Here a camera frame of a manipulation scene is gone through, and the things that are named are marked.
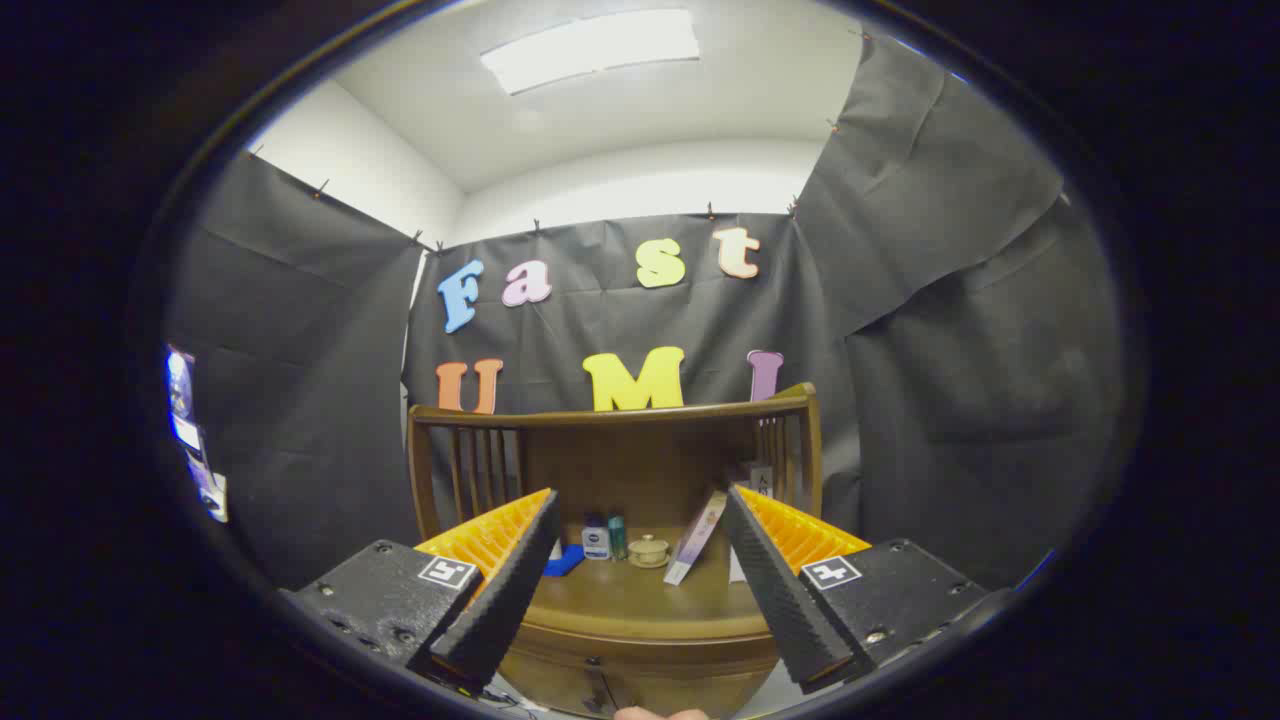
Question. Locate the slim blue bottle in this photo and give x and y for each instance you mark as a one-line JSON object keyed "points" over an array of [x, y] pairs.
{"points": [[618, 540]]}

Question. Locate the white lotion bottle dark cap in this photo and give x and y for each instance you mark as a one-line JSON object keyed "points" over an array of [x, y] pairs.
{"points": [[596, 542]]}

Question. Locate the ceiling light panel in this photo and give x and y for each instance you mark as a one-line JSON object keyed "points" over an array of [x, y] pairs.
{"points": [[590, 50]]}

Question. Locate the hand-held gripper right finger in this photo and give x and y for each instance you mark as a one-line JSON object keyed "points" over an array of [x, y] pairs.
{"points": [[785, 600]]}

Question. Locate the wooden countertop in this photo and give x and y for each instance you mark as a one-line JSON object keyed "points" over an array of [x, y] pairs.
{"points": [[640, 600]]}

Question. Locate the lidded ceramic tea cup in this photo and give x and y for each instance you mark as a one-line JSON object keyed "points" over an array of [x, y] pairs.
{"points": [[649, 551]]}

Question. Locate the purple book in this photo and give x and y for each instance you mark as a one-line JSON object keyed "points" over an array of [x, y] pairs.
{"points": [[697, 538]]}

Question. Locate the blue folded cloth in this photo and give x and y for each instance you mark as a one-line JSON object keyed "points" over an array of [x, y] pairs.
{"points": [[565, 562]]}

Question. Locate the wooden cabinet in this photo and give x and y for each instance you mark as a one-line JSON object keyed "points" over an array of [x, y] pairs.
{"points": [[640, 460]]}

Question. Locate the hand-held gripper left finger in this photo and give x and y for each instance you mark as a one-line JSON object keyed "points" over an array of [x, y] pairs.
{"points": [[510, 590]]}

